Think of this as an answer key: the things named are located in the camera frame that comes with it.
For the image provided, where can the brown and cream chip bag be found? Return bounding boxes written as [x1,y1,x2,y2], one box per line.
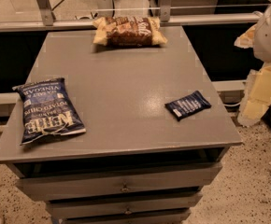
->
[93,16,167,47]

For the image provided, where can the large blue kettle chip bag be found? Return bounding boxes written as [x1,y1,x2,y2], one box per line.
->
[13,77,86,145]

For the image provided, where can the small dark blue snack packet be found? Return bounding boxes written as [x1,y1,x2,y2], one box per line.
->
[164,91,211,121]

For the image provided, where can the grey drawer cabinet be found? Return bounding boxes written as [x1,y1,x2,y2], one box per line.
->
[0,26,244,224]

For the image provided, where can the middle grey drawer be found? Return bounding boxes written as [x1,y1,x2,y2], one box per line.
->
[47,191,202,219]

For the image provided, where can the grey drawer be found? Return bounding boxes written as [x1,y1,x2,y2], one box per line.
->
[16,162,222,201]
[47,191,202,219]
[64,209,191,224]

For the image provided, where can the top grey drawer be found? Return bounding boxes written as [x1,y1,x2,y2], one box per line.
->
[16,162,222,201]

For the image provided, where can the bottom grey drawer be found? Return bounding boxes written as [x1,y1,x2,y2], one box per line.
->
[64,209,191,224]

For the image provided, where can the grey metal railing frame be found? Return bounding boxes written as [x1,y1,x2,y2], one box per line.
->
[0,0,271,32]

